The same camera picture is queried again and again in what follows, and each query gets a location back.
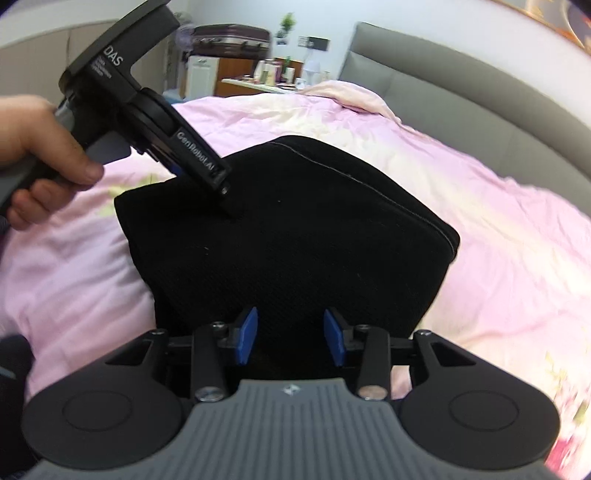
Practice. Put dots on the dark green bottle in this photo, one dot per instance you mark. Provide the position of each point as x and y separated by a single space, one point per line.
289 70

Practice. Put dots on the green potted plant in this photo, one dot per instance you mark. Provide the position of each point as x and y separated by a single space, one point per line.
286 25

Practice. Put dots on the black pants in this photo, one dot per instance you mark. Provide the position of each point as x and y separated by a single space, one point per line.
300 230

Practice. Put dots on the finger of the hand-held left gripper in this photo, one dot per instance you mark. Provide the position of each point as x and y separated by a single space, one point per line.
226 198

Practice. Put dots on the framed wall picture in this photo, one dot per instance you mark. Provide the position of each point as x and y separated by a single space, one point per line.
545 14

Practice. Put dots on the pink bed blanket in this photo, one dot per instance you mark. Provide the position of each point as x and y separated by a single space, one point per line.
508 254

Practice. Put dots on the dark purple suitcase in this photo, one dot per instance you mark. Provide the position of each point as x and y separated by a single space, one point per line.
231 39

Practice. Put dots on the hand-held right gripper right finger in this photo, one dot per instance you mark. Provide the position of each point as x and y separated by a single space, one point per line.
333 337

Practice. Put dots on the pink pillow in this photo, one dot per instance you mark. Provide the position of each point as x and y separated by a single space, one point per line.
351 97

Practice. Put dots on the standing fan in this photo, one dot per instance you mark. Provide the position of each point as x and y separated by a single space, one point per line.
182 44

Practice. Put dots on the wall switch panel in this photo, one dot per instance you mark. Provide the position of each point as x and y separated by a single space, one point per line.
316 42

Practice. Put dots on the beige cabinet doors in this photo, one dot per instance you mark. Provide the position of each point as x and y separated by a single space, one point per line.
37 60

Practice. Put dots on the brown wooden cabinet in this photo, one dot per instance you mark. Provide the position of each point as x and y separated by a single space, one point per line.
238 67

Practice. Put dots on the cluttered desk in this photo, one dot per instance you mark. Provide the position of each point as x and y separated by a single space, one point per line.
258 86

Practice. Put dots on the grey padded headboard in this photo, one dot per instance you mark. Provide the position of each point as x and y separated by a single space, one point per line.
461 92

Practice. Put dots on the white cabinet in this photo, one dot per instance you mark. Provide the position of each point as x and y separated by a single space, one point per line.
202 76

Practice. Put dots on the person's left hand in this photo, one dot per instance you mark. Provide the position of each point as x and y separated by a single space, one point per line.
32 134

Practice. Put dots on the white table lamp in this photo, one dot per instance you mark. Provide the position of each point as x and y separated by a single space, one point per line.
311 69

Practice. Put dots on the dark cloth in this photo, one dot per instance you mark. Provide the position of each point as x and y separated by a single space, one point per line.
14 415

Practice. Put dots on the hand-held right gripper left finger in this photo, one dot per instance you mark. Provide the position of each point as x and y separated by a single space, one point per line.
247 334

